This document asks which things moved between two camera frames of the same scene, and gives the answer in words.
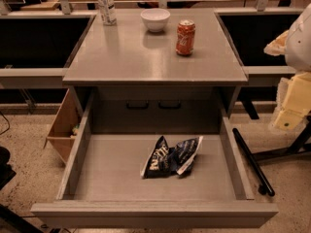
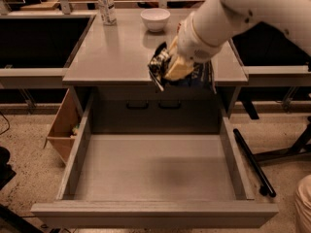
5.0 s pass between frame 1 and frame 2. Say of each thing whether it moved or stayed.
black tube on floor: stayed
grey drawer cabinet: stayed
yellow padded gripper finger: moved
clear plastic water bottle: stayed
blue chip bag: moved
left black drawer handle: stayed
